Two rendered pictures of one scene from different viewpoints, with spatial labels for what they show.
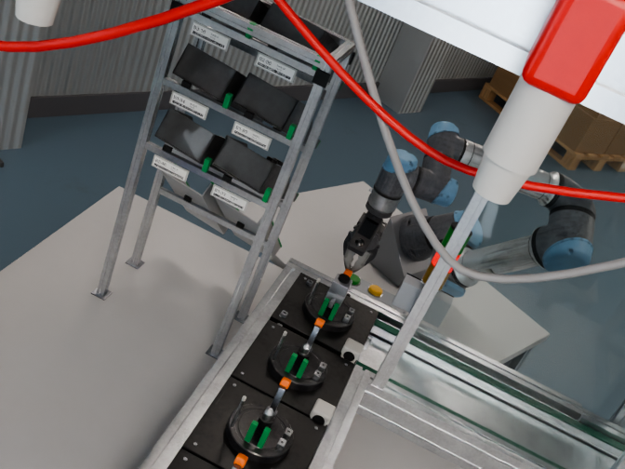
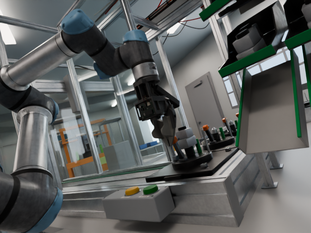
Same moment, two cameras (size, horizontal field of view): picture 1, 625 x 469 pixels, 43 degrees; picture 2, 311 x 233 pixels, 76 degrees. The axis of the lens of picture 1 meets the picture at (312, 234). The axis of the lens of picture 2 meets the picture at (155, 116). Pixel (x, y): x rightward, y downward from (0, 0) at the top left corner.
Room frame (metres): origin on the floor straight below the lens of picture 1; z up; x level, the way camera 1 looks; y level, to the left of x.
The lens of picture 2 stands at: (2.33, 0.17, 1.10)
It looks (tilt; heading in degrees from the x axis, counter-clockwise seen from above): 5 degrees up; 211
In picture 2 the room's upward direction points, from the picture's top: 17 degrees counter-clockwise
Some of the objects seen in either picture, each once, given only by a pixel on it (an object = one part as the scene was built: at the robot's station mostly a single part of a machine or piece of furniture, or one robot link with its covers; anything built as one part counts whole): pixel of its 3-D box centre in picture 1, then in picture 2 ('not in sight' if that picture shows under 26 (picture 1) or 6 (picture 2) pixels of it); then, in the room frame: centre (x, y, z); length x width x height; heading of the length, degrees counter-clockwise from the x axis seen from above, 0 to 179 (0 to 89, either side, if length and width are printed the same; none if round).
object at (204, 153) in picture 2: (328, 311); (191, 159); (1.70, -0.12, 0.98); 0.14 x 0.14 x 0.02
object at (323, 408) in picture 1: (302, 355); (215, 135); (1.45, -0.09, 1.01); 0.24 x 0.24 x 0.13; 84
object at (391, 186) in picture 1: (396, 174); (137, 51); (1.81, -0.13, 1.36); 0.09 x 0.08 x 0.11; 99
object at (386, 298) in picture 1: (370, 300); (135, 203); (1.91, -0.23, 0.93); 0.21 x 0.07 x 0.06; 84
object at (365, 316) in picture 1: (325, 316); (193, 164); (1.70, -0.12, 0.96); 0.24 x 0.24 x 0.02; 84
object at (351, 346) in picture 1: (351, 351); not in sight; (1.59, -0.20, 0.97); 0.05 x 0.05 x 0.04; 84
